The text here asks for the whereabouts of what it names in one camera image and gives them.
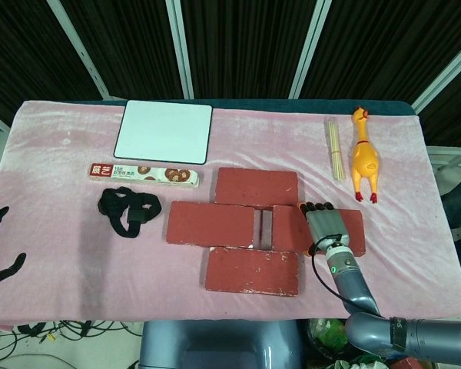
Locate bamboo skewer bundle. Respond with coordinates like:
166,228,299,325
323,117,347,181

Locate black strap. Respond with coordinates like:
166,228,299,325
97,186,163,238

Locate green plastic bag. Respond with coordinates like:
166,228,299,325
306,317,354,369

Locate right black grey robot hand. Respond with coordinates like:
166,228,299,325
297,201,353,257

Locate black floor cables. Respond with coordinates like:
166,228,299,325
0,317,144,349

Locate white pad black edge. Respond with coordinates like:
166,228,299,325
113,99,214,165

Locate red brick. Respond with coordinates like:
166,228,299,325
214,167,300,209
204,247,301,298
164,201,256,249
260,204,366,258

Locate black folding partition screen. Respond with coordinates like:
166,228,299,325
0,0,461,149

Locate grey metal stand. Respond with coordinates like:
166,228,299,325
426,145,461,175

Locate yellow rubber chicken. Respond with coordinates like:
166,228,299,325
351,106,381,204

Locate pink velvet cloth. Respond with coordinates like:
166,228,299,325
0,99,461,331

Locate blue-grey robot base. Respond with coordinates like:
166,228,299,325
138,319,305,369

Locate baking paper box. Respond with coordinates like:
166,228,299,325
88,162,201,189

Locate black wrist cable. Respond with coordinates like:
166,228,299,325
310,233,381,317

